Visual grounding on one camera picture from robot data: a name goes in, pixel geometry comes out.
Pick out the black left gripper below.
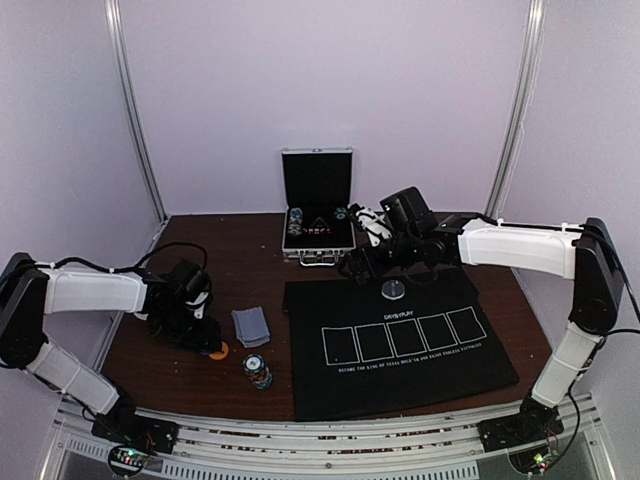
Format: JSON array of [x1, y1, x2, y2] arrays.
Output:
[[154, 302, 221, 351]]

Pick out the orange big blind button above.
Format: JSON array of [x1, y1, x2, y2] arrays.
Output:
[[208, 341, 230, 361]]

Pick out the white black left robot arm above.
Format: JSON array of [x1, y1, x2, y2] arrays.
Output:
[[1, 252, 228, 444]]

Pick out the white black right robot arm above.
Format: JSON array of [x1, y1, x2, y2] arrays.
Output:
[[338, 186, 628, 442]]

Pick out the grey playing card deck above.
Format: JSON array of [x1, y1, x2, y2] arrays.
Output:
[[231, 307, 271, 348]]

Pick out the chips in case right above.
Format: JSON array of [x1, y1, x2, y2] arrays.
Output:
[[334, 207, 348, 221]]

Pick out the stack of poker chips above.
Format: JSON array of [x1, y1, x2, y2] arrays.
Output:
[[243, 354, 273, 390]]

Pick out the chips row in case left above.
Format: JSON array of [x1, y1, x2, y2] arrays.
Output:
[[287, 207, 304, 236]]

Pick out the black poker table mat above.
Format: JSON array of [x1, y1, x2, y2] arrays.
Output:
[[284, 268, 519, 422]]

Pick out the aluminium poker case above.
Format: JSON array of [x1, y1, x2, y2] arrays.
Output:
[[281, 147, 355, 268]]

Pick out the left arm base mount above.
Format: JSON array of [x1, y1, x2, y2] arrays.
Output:
[[91, 415, 179, 478]]

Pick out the aluminium frame rail front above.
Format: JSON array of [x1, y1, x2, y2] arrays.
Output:
[[52, 394, 601, 480]]

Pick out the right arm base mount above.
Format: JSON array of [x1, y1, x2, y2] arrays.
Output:
[[477, 414, 564, 476]]

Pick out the right aluminium frame post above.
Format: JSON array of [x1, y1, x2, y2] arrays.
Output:
[[485, 0, 546, 218]]

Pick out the aluminium frame post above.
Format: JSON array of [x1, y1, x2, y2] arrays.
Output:
[[104, 0, 168, 223], [485, 0, 546, 218]]

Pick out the left aluminium frame post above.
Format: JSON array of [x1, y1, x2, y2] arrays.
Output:
[[104, 0, 168, 223]]

